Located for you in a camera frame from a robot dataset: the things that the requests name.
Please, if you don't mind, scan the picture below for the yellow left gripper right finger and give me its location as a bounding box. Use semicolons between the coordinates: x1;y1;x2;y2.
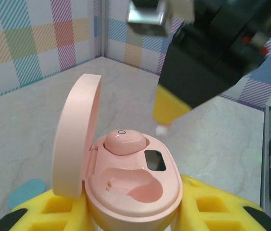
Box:
171;174;271;231

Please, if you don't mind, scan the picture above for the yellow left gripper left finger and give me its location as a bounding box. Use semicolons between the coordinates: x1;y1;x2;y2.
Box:
0;190;90;231

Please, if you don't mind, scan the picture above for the blue earbud charging case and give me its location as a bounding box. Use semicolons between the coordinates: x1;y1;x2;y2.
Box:
7;178;47;210

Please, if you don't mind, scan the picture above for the pink wireless earbud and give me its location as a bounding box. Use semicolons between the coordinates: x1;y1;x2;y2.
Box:
155;124;170;136
103;129;147;156

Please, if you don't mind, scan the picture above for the pink earbud charging case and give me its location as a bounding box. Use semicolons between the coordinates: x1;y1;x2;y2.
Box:
51;73;184;231

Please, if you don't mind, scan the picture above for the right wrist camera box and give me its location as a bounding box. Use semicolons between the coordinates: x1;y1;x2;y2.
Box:
125;0;196;37

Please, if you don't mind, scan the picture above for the aluminium corner post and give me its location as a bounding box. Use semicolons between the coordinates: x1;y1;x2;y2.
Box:
94;0;109;58

